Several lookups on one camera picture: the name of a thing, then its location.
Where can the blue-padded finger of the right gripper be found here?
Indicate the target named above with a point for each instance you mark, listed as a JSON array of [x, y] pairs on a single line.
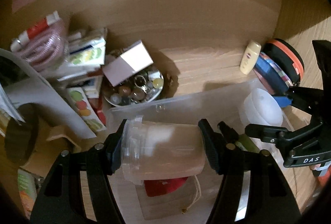
[[267, 133], [303, 98]]

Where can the clear plastic jar with lid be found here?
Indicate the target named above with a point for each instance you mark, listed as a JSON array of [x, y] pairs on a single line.
[[158, 151]]

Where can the pink white small box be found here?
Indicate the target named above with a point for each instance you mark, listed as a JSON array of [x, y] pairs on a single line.
[[130, 62]]

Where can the white paper sheet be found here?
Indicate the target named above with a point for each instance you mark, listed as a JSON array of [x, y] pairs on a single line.
[[36, 90]]

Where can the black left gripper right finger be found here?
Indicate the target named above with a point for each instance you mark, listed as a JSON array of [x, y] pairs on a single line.
[[253, 188]]

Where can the small cream lotion bottle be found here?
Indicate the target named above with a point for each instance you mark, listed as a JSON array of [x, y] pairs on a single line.
[[250, 57]]

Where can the brown mug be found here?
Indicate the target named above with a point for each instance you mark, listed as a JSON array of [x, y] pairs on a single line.
[[33, 144]]

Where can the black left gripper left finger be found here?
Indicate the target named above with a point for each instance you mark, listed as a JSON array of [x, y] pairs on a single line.
[[77, 188]]

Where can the black orange zip case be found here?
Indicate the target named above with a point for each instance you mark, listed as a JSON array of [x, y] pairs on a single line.
[[287, 58]]

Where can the clear plastic storage bin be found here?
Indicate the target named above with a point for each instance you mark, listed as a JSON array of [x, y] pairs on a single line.
[[193, 202]]

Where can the fruit sticker sheet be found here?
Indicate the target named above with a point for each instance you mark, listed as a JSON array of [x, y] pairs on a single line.
[[79, 102]]

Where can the pink coiled cable bag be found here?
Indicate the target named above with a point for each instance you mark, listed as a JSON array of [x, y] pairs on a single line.
[[44, 44]]

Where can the bowl of small trinkets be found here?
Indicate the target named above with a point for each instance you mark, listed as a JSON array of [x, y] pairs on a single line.
[[144, 86]]

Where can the red pouch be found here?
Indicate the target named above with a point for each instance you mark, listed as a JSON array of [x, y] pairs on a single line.
[[162, 187]]

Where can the white round container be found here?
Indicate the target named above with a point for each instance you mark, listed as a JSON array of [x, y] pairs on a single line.
[[259, 107]]

